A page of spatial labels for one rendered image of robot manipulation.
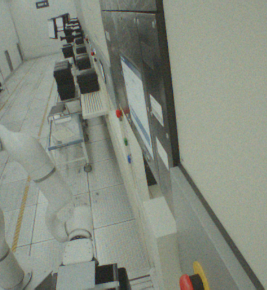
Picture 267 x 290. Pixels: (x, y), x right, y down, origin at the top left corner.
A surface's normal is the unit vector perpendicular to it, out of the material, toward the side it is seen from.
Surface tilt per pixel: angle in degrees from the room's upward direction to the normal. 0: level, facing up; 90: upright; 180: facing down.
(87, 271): 1
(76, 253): 4
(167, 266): 90
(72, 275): 1
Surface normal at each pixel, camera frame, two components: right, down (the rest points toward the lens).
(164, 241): 0.21, 0.44
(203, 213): -0.15, -0.87
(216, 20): -0.97, 0.23
